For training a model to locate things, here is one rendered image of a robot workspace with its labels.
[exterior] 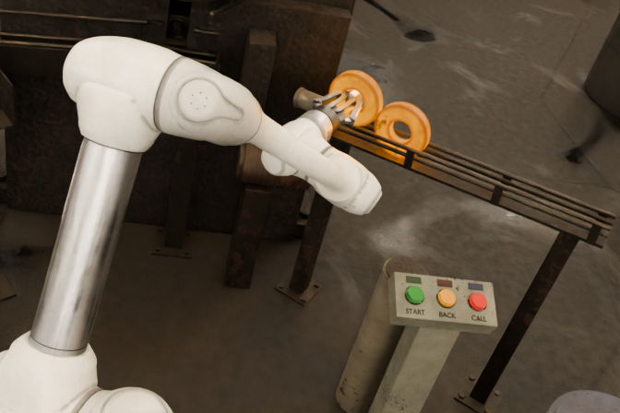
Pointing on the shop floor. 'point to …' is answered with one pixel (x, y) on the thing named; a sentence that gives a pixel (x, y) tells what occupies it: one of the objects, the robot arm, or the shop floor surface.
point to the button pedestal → (426, 337)
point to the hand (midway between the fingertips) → (357, 93)
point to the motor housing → (252, 213)
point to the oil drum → (607, 73)
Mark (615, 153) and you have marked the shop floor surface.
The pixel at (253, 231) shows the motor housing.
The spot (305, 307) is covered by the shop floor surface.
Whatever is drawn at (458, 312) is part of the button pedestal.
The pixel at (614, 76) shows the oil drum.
